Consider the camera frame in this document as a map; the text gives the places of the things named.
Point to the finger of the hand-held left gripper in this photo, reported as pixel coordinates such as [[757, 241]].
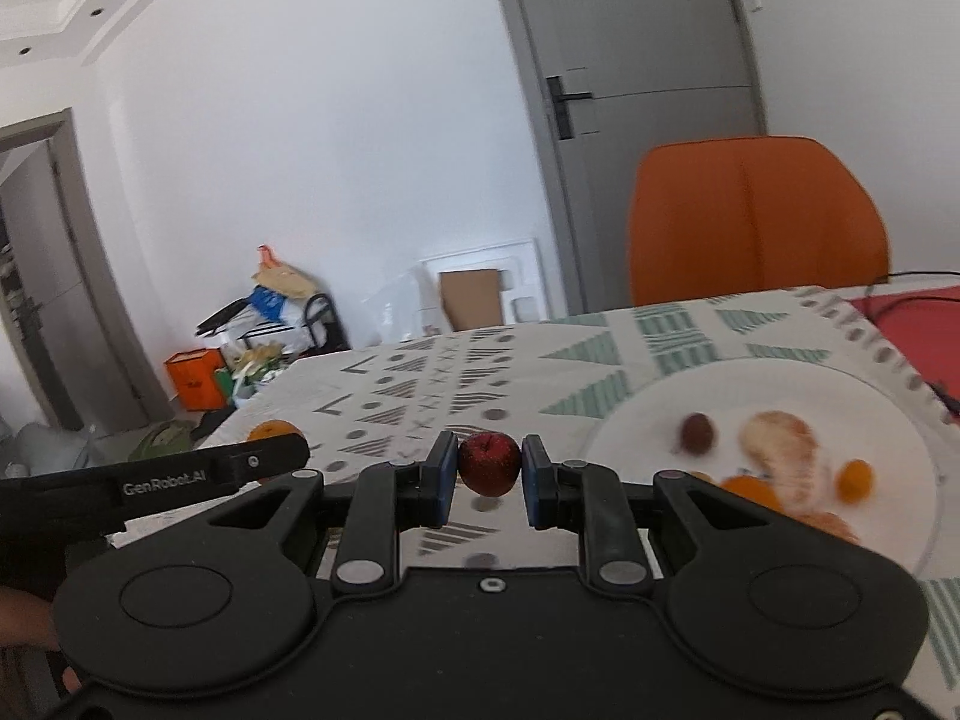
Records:
[[270, 457]]

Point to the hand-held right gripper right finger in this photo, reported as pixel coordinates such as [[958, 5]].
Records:
[[534, 480]]

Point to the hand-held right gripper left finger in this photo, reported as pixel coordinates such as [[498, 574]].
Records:
[[448, 476]]

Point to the large orange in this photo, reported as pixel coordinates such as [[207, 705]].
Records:
[[750, 493], [274, 431]]

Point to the red apple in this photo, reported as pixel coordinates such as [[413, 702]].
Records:
[[489, 463]]

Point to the white bowl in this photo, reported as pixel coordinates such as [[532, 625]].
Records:
[[660, 405]]

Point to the small orange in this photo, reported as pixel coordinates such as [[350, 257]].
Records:
[[855, 481], [701, 476]]

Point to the small dark red fruit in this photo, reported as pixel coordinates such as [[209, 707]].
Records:
[[697, 433]]

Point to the peeled orange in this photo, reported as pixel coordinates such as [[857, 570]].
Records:
[[784, 454]]

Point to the person's left hand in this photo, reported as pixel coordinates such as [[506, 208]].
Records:
[[22, 619]]

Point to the translucent plastic bag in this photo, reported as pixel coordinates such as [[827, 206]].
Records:
[[52, 446]]

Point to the white bag with clutter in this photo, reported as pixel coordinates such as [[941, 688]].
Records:
[[255, 371]]

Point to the green cloth item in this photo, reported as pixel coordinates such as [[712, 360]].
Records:
[[161, 442]]

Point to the orange box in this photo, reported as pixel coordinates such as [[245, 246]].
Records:
[[195, 382]]

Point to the patterned tablecloth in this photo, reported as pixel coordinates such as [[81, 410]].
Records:
[[480, 375]]

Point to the black metal rack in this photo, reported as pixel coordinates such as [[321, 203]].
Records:
[[326, 322]]

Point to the black flat item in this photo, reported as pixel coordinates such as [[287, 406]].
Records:
[[221, 319]]

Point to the blue plastic bag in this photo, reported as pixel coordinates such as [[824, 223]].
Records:
[[268, 304]]

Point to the clear plastic bag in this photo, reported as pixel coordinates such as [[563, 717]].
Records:
[[401, 311]]

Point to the brown cardboard piece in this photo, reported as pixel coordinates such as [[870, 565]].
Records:
[[470, 300]]

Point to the brown paper bag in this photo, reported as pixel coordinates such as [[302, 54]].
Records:
[[285, 277]]

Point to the white foam packaging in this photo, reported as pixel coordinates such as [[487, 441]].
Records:
[[525, 270]]

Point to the grey door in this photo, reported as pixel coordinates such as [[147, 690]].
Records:
[[645, 165]]

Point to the orange chair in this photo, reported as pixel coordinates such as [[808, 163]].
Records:
[[750, 217]]

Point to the red table mat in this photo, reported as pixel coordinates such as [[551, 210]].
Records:
[[922, 330]]

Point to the grey door frame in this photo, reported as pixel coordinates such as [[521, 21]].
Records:
[[82, 262]]

